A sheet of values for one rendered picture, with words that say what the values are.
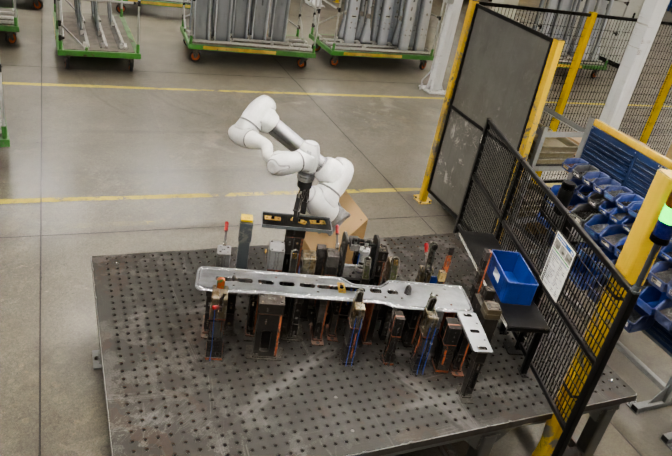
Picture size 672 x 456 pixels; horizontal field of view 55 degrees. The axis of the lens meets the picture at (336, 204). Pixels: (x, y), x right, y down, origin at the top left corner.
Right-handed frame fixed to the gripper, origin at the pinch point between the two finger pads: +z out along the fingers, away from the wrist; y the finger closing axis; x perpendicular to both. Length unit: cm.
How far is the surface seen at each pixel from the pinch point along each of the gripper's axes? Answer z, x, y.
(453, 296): 20, 88, -1
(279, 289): 20.2, 7.8, 39.8
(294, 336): 49, 18, 35
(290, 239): 13.1, -1.1, 5.3
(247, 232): 11.3, -21.9, 14.4
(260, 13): 51, -296, -628
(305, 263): 15.1, 12.9, 19.2
